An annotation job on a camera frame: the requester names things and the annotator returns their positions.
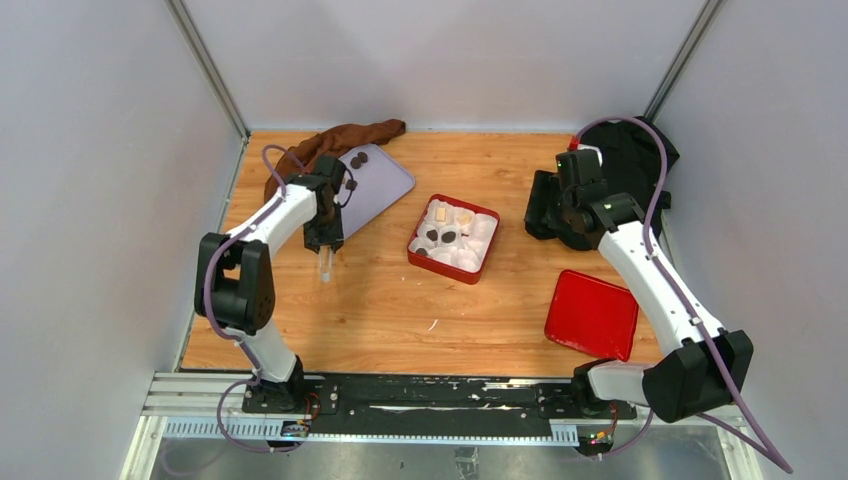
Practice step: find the white paper cup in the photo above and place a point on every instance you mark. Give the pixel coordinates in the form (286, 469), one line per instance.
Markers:
(482, 227)
(433, 206)
(466, 260)

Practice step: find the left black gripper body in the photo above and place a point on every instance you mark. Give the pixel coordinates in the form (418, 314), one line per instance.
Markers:
(324, 230)

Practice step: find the black cloth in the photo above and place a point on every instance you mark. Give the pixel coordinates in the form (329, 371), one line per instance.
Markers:
(631, 164)

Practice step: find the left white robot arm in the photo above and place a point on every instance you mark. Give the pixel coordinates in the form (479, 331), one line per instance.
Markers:
(235, 283)

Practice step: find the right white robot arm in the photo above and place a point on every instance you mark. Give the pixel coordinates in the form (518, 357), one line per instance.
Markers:
(704, 365)

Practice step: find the red chocolate box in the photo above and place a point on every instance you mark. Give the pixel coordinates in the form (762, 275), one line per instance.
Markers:
(436, 256)

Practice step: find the metal tongs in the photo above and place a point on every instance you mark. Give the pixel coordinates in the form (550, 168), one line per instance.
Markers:
(325, 257)

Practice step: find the red box lid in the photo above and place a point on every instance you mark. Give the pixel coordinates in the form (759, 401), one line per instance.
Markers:
(592, 316)

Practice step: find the brown cloth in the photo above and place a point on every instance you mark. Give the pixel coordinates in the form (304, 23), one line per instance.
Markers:
(335, 142)

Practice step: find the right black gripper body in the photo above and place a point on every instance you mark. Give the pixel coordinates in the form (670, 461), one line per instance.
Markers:
(547, 185)

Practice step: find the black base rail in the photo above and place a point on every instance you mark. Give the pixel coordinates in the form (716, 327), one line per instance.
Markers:
(430, 406)

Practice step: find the lavender tray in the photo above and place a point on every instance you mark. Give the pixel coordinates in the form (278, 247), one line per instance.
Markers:
(376, 185)

